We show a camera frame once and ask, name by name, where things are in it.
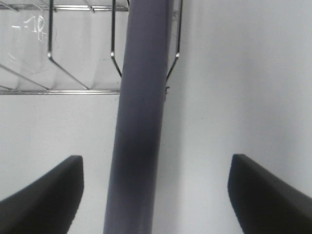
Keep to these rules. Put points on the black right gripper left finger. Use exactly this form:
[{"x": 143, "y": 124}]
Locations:
[{"x": 48, "y": 205}]

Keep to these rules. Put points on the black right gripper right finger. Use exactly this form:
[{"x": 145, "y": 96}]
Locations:
[{"x": 265, "y": 204}]

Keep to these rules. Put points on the grey brush black bristles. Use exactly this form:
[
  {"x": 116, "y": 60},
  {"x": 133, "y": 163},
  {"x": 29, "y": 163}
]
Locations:
[{"x": 132, "y": 181}]

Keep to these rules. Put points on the chrome wire dish rack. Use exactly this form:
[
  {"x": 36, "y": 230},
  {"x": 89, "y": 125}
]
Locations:
[{"x": 62, "y": 47}]

